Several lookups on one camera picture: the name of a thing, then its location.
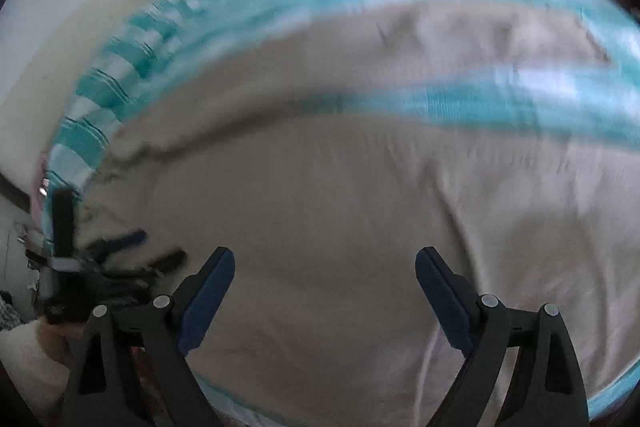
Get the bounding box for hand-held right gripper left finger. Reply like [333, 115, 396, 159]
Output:
[60, 246, 236, 427]

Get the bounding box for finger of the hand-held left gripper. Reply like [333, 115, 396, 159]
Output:
[142, 249, 189, 274]
[85, 229, 149, 264]

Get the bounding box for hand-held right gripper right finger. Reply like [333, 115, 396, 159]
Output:
[415, 246, 591, 427]

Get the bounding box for beige pants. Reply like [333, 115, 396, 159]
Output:
[82, 0, 640, 427]

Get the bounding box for person's left forearm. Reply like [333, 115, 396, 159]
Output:
[0, 319, 81, 415]

